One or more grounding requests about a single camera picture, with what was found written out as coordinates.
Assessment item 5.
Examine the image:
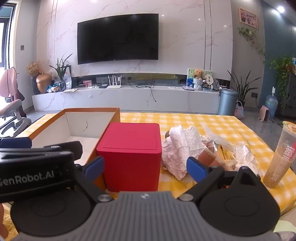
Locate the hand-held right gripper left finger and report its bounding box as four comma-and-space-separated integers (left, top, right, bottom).
74, 156, 112, 203

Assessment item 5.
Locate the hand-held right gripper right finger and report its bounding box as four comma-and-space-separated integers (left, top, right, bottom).
179, 156, 262, 204

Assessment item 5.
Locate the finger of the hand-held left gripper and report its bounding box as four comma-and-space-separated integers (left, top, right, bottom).
43, 141, 84, 162
0, 137, 32, 149

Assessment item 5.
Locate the orange cardboard box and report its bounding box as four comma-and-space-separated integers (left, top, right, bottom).
17, 107, 121, 190

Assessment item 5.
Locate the clear plastic snack bag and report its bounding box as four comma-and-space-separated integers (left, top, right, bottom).
201, 123, 262, 176

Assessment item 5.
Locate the pink desk chair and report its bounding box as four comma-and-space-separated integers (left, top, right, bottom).
0, 67, 31, 136

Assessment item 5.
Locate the red cloth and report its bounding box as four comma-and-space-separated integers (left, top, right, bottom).
96, 122, 162, 193

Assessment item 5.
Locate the cream fleece cloth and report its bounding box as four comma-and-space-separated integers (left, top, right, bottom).
3, 206, 19, 241

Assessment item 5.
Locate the yellow checked tablecloth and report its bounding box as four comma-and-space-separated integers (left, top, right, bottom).
14, 112, 296, 223

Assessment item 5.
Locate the gold acorn vase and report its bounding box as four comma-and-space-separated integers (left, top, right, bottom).
36, 72, 52, 94

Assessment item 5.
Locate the woven basket bag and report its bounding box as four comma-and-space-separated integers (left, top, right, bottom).
234, 101, 245, 119

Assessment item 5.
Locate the green plant in glass vase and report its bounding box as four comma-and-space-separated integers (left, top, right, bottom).
49, 54, 73, 91

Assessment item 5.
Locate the grey round trash can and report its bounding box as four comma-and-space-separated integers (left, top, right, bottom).
218, 88, 238, 116

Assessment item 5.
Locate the dried flower bunch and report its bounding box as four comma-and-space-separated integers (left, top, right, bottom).
27, 61, 42, 77

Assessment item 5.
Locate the white marble television console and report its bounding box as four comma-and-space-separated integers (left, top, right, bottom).
32, 85, 220, 114

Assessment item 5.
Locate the white router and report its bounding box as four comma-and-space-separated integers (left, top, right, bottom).
106, 75, 122, 89

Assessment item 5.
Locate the milk tea cup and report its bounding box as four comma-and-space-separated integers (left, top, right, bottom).
263, 121, 296, 189

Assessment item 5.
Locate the pink space heater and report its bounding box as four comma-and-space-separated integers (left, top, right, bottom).
258, 105, 271, 121

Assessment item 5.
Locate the small teddy bear bouquet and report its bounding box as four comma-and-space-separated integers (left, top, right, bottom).
192, 69, 204, 91

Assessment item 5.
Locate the long-leaf potted plant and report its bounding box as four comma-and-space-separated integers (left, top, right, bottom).
228, 70, 260, 105

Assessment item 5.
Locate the blue water bottle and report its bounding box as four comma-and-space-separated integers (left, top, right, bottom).
265, 87, 278, 118

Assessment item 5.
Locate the window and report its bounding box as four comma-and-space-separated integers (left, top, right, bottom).
0, 5, 18, 70

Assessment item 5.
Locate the bushy green plant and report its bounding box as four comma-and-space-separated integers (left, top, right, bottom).
269, 56, 295, 108

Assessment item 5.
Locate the hanging vine plant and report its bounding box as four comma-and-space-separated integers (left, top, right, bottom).
238, 27, 266, 63

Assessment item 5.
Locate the black cable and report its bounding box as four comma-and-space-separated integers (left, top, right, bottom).
129, 78, 158, 102

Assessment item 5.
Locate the black wall television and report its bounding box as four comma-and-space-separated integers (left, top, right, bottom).
77, 13, 159, 65

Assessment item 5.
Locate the framed wall photo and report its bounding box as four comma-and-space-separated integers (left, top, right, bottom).
239, 8, 259, 29

